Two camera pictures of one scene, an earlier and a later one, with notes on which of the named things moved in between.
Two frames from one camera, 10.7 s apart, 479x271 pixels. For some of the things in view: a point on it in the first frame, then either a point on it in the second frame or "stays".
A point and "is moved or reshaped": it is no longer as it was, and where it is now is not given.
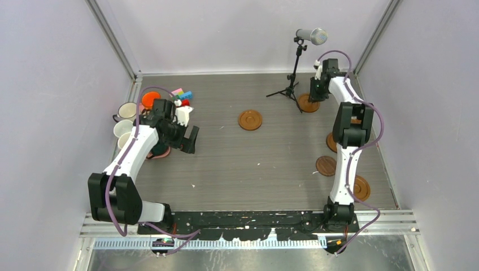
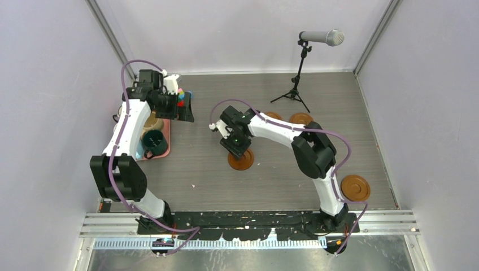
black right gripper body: x=317 y=91 -> x=235 y=143
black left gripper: x=187 y=144 -> x=183 y=113
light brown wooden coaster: x=250 y=119 is moved or reshaped
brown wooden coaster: x=361 y=188 stays
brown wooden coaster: x=305 y=105 -> x=300 y=118
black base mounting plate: x=248 y=225 stays
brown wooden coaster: x=331 y=143 is moved or reshaped
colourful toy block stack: x=181 y=98 stays
